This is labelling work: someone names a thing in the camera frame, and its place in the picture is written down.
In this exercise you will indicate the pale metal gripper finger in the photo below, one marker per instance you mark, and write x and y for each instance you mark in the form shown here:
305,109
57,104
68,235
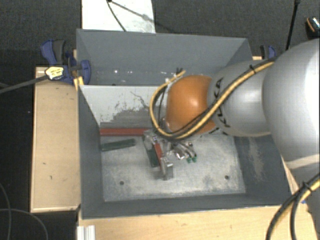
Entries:
167,170
152,137

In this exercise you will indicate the red-brown block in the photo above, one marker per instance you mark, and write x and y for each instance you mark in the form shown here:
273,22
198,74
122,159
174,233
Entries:
120,131
158,151

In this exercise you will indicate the dark green block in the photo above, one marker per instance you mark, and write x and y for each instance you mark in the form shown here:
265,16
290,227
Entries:
117,144
153,155

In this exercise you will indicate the grey metal bin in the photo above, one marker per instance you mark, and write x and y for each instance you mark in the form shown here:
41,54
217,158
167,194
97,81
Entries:
200,181

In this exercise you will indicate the pale wood flat board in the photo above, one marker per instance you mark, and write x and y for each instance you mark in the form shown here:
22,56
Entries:
56,146

